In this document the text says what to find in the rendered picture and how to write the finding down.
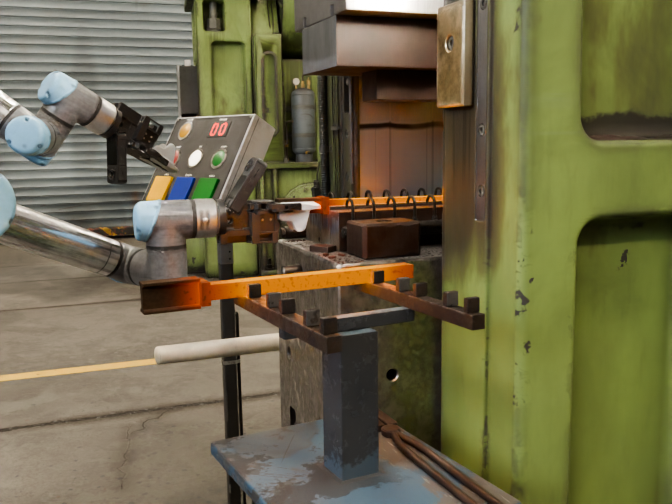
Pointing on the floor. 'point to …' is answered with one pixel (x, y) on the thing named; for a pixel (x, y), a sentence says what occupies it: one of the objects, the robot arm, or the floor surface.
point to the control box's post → (230, 364)
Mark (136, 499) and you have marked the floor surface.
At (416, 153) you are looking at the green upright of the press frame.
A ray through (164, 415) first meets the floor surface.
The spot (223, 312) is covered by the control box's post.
